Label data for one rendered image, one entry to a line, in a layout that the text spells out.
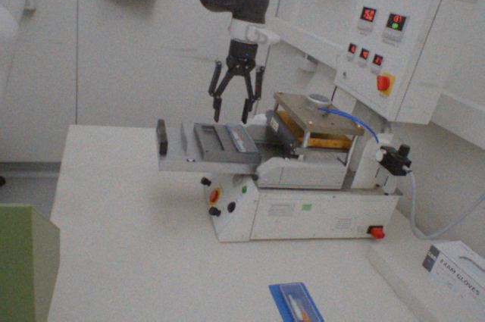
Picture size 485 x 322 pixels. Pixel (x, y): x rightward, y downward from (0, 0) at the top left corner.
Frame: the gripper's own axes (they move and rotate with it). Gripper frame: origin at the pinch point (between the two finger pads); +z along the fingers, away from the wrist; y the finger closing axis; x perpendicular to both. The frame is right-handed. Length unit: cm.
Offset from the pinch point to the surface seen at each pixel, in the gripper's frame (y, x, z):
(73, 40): 56, -142, 17
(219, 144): 2.4, 1.5, 9.4
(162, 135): 19.0, 3.5, 6.5
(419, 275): -48, 37, 28
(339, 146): -30.4, 11.0, 3.8
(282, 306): -8, 39, 33
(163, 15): 7, -144, -4
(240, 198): -3.1, 12.7, 20.7
